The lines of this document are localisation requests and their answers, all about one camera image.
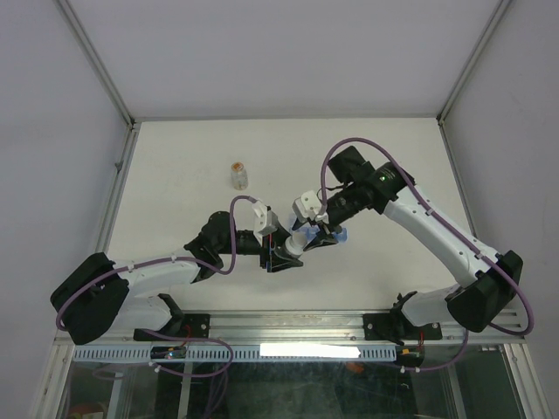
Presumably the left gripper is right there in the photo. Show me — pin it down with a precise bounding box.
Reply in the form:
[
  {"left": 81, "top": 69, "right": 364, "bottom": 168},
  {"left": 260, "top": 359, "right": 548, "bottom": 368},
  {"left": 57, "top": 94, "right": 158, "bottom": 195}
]
[{"left": 217, "top": 223, "right": 303, "bottom": 271}]

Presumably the white vitamin B bottle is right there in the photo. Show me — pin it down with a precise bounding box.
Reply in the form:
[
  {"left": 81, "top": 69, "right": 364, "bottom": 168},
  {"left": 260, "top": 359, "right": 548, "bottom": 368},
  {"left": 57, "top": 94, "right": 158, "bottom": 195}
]
[{"left": 283, "top": 231, "right": 307, "bottom": 258}]

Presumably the blue weekly pill organizer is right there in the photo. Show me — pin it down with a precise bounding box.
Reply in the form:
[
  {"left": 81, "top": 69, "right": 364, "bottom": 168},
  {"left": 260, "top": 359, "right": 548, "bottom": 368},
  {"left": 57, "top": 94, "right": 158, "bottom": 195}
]
[{"left": 288, "top": 213, "right": 348, "bottom": 244}]

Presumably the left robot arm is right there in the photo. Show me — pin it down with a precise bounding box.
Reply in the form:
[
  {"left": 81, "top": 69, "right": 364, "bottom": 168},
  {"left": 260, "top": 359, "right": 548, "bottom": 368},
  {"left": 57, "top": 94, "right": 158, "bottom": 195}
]
[{"left": 50, "top": 209, "right": 307, "bottom": 345}]

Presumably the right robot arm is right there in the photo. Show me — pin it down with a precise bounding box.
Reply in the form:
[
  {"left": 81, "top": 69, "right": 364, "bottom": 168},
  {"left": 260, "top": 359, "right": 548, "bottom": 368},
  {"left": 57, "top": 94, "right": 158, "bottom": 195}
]
[{"left": 293, "top": 146, "right": 523, "bottom": 343}]

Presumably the clear jar with gold lid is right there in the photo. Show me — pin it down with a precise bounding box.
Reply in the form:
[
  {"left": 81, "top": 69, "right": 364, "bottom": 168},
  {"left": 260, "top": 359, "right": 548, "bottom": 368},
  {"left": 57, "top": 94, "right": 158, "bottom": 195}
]
[{"left": 231, "top": 161, "right": 248, "bottom": 190}]

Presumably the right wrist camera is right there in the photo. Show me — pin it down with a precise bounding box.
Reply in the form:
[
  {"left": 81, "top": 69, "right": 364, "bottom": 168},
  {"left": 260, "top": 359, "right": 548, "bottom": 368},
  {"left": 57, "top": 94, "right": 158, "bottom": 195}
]
[{"left": 292, "top": 190, "right": 328, "bottom": 224}]

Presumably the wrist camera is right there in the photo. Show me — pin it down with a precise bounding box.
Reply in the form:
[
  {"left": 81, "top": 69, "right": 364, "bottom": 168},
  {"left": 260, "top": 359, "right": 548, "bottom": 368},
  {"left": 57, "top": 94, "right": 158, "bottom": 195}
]
[
  {"left": 252, "top": 201, "right": 280, "bottom": 241},
  {"left": 292, "top": 190, "right": 328, "bottom": 224}
]

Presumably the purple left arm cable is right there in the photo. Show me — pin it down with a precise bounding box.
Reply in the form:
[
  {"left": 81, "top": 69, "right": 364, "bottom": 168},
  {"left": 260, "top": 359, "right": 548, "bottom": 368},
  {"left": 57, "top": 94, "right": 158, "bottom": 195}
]
[{"left": 55, "top": 195, "right": 263, "bottom": 335}]

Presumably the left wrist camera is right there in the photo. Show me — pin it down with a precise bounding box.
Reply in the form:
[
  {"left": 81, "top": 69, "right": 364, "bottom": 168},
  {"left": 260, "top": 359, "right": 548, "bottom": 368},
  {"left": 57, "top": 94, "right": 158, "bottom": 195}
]
[{"left": 252, "top": 201, "right": 280, "bottom": 241}]

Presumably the aluminium mounting rail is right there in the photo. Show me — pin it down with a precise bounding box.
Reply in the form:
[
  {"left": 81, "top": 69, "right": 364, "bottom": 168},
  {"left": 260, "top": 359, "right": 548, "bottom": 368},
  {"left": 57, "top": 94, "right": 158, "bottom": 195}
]
[{"left": 56, "top": 309, "right": 525, "bottom": 347}]

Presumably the white slotted cable duct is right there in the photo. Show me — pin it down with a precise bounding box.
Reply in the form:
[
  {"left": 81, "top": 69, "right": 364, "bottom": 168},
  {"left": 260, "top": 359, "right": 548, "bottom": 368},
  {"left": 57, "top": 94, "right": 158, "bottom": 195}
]
[{"left": 73, "top": 343, "right": 397, "bottom": 364}]

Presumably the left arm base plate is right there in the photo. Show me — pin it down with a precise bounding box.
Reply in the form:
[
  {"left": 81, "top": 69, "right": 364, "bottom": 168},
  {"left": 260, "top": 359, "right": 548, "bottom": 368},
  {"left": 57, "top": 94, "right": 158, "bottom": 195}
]
[{"left": 155, "top": 313, "right": 210, "bottom": 340}]

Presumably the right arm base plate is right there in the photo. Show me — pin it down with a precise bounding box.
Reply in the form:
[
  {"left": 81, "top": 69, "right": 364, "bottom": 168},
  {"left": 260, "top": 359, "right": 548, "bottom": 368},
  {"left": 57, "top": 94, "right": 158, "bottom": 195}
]
[{"left": 362, "top": 313, "right": 443, "bottom": 345}]

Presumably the right aluminium frame post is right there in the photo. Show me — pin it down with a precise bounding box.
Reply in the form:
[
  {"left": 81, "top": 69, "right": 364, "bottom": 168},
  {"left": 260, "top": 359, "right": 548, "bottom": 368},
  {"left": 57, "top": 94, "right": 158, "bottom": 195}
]
[{"left": 436, "top": 0, "right": 514, "bottom": 126}]

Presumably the aluminium frame post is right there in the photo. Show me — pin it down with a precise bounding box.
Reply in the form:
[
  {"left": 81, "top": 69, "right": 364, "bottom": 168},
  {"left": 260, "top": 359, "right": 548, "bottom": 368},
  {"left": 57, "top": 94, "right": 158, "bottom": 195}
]
[
  {"left": 436, "top": 0, "right": 514, "bottom": 126},
  {"left": 53, "top": 0, "right": 135, "bottom": 127}
]

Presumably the left aluminium frame post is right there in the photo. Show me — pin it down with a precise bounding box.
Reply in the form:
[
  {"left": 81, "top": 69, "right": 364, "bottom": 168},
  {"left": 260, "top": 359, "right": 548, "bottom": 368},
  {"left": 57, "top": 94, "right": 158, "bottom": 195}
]
[{"left": 53, "top": 0, "right": 135, "bottom": 127}]

